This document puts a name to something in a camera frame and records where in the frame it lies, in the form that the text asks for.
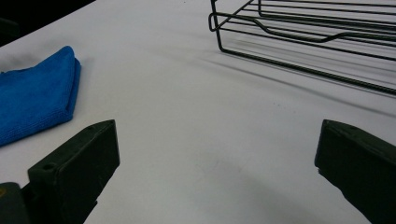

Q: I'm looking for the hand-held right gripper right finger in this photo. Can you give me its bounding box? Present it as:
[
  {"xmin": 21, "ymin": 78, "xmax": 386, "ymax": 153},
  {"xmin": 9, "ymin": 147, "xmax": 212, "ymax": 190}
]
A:
[{"xmin": 314, "ymin": 119, "xmax": 396, "ymax": 224}]

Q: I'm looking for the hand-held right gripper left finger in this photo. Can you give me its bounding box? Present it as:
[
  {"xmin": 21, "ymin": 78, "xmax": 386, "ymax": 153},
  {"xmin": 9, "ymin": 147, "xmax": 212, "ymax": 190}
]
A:
[{"xmin": 21, "ymin": 119, "xmax": 120, "ymax": 224}]

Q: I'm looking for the blue folded microfiber cloth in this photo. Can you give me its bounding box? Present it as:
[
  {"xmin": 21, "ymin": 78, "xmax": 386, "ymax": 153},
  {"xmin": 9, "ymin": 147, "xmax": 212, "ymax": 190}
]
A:
[{"xmin": 0, "ymin": 45, "xmax": 82, "ymax": 147}]

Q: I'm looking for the black wire rack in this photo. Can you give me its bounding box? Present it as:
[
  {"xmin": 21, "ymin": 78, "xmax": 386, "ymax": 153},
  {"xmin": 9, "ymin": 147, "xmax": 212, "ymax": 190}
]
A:
[{"xmin": 208, "ymin": 0, "xmax": 396, "ymax": 96}]

